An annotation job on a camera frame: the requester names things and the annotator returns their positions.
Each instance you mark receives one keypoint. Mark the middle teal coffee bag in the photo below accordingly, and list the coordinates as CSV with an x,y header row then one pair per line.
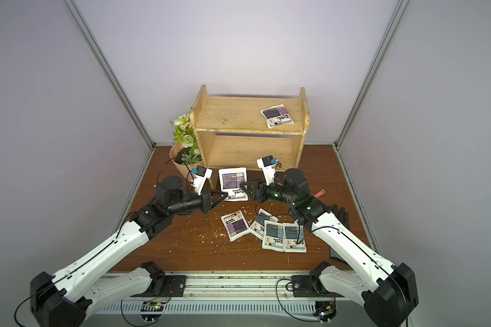
x,y
274,236

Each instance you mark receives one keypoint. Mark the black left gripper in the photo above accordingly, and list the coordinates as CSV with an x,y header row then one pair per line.
x,y
204,200

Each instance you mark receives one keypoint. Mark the purple coffee bag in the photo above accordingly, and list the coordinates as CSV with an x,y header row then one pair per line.
x,y
231,180
235,225
276,116

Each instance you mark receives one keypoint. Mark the connector board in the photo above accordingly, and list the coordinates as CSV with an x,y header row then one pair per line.
x,y
151,311
325,311

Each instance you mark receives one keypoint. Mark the wooden two-tier shelf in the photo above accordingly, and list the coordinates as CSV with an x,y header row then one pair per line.
x,y
232,132

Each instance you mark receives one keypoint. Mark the left connector board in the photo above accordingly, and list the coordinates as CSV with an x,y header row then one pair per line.
x,y
151,311

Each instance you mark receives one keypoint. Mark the right connector board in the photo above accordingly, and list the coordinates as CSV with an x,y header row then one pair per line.
x,y
325,311

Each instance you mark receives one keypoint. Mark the right teal coffee bag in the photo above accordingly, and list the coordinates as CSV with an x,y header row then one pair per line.
x,y
294,238

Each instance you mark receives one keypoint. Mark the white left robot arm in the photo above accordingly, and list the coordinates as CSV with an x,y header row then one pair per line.
x,y
73,294

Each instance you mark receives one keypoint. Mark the green artificial flower plant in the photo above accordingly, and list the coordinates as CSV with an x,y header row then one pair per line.
x,y
184,134

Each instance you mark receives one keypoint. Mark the black glove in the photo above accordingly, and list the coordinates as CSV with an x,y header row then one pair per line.
x,y
341,214

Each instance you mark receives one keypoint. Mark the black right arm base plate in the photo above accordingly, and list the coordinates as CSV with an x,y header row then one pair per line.
x,y
303,286

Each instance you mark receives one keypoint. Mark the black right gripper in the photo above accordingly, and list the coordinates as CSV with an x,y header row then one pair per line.
x,y
260,191

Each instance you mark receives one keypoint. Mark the pink plastic scoop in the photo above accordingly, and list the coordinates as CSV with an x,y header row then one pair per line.
x,y
320,193

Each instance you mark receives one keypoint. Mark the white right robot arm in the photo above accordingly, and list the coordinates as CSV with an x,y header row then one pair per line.
x,y
386,291

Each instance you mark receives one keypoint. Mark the tilted teal coffee bag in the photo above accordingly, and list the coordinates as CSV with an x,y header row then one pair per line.
x,y
257,227

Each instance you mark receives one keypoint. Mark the aluminium front rail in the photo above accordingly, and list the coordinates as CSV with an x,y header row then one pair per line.
x,y
237,286

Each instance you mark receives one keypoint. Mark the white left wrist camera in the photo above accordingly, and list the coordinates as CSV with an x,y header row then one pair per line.
x,y
200,175

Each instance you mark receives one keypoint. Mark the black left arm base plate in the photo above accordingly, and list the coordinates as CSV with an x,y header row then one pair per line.
x,y
173,285

